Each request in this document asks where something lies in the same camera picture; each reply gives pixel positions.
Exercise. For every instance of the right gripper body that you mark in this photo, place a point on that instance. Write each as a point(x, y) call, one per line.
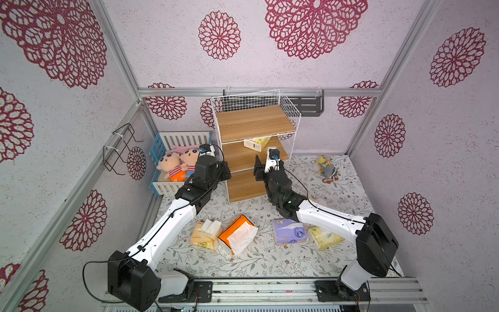
point(261, 171)

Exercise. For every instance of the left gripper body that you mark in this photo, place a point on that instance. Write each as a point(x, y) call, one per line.
point(219, 171)

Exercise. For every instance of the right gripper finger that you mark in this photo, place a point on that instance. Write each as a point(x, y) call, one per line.
point(258, 164)
point(258, 173)

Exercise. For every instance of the yellow tissue pack shelf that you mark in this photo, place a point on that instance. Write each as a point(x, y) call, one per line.
point(257, 144)

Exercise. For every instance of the purple tissue pack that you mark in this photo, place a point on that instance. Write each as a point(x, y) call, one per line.
point(287, 231)

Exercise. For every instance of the orange tissue pack bottom shelf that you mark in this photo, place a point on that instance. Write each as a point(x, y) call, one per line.
point(237, 236)

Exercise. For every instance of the yellow-green tissue pack bottom shelf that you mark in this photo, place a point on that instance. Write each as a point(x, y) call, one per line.
point(323, 239)

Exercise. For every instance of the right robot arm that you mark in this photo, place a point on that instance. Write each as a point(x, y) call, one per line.
point(375, 243)

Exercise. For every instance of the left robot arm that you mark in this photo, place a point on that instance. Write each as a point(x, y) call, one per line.
point(132, 276)

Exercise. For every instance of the plush doll blue shorts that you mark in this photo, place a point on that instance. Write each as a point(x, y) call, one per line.
point(188, 156)

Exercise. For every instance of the plush doll orange shorts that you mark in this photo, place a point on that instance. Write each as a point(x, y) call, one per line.
point(170, 169)

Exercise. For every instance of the small grey yellow plush toy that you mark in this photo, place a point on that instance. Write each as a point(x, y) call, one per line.
point(328, 171)

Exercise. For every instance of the blue white toy crib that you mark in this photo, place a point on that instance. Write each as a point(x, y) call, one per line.
point(164, 142)

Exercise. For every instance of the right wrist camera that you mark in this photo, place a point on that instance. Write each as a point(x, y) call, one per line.
point(272, 160)

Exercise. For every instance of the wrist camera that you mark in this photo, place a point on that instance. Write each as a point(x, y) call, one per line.
point(207, 150)
point(272, 160)

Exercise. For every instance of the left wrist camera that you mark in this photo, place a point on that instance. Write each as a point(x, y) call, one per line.
point(207, 150)

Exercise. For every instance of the white wire three-tier shelf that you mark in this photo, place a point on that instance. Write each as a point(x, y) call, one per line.
point(247, 126)

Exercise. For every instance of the grey wall-mounted shelf rack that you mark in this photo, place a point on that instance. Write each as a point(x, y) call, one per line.
point(308, 104)

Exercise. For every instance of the black wire wall rack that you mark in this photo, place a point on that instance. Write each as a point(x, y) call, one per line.
point(111, 154)

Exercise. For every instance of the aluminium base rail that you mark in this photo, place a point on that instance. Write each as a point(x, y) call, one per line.
point(298, 294)

